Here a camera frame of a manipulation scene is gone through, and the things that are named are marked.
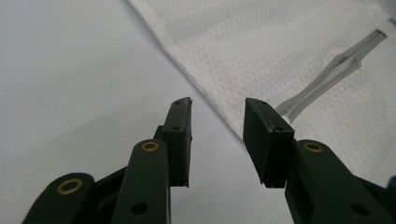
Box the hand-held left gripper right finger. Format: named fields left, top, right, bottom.
left=242, top=97, right=295, bottom=189

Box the grey drawstring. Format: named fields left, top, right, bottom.
left=275, top=29, right=389, bottom=124

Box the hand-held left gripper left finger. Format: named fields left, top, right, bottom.
left=152, top=96, right=193, bottom=189

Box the white mesh garment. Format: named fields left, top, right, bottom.
left=126, top=0, right=396, bottom=189

